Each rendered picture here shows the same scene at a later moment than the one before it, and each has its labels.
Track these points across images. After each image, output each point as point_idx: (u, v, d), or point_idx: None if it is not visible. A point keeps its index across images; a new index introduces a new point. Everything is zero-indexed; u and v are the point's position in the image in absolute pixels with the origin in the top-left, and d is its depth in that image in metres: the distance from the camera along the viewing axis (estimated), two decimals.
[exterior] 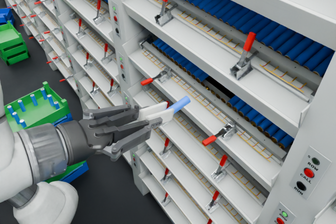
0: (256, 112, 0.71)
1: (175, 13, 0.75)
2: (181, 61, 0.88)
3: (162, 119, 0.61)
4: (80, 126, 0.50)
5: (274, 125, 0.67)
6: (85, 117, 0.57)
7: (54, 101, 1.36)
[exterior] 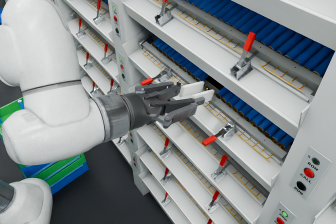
0: (256, 112, 0.71)
1: (175, 13, 0.75)
2: (181, 61, 0.88)
3: (193, 87, 0.72)
4: None
5: (274, 125, 0.67)
6: (161, 121, 0.60)
7: None
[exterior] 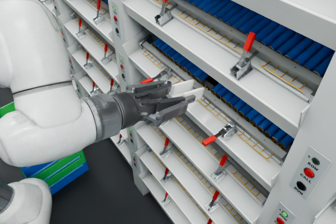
0: (256, 112, 0.71)
1: (175, 13, 0.75)
2: (181, 61, 0.88)
3: (183, 85, 0.73)
4: None
5: (274, 125, 0.67)
6: (152, 120, 0.61)
7: None
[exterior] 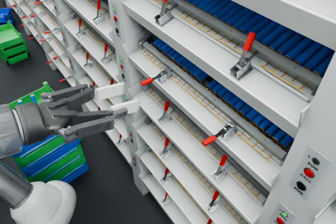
0: (256, 112, 0.71)
1: (175, 13, 0.75)
2: (181, 61, 0.88)
3: (128, 109, 0.61)
4: (36, 107, 0.51)
5: (274, 125, 0.67)
6: (44, 100, 0.58)
7: None
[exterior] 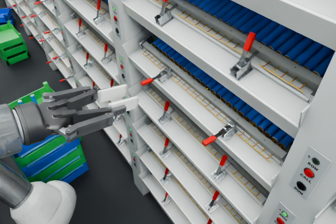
0: (256, 112, 0.71)
1: (175, 13, 0.75)
2: (181, 61, 0.88)
3: (127, 106, 0.62)
4: (36, 107, 0.51)
5: (274, 125, 0.67)
6: (45, 100, 0.58)
7: (204, 83, 0.80)
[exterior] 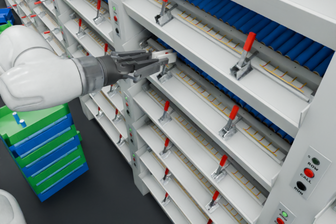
0: None
1: (175, 13, 0.75)
2: (185, 58, 0.88)
3: (168, 59, 0.82)
4: (111, 57, 0.71)
5: None
6: (112, 56, 0.78)
7: (209, 79, 0.81)
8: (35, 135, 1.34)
